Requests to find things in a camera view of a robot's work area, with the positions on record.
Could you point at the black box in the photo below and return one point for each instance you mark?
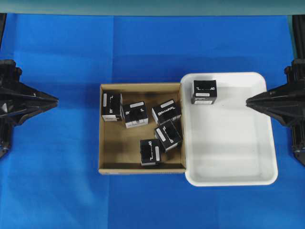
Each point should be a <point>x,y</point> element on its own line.
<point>167,111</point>
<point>204,92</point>
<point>150,151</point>
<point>135,114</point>
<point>168,135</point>
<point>112,107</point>

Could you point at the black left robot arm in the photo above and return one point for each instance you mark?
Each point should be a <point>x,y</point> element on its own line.
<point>18,102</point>

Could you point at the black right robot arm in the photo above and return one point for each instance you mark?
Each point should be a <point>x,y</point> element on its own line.
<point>286,103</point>

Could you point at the brown cardboard box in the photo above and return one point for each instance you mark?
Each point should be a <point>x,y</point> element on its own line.
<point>119,147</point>

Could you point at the black box in tray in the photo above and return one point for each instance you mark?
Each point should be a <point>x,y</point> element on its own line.
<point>204,92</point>

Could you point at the white plastic tray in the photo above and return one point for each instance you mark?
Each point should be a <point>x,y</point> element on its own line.
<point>227,143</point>

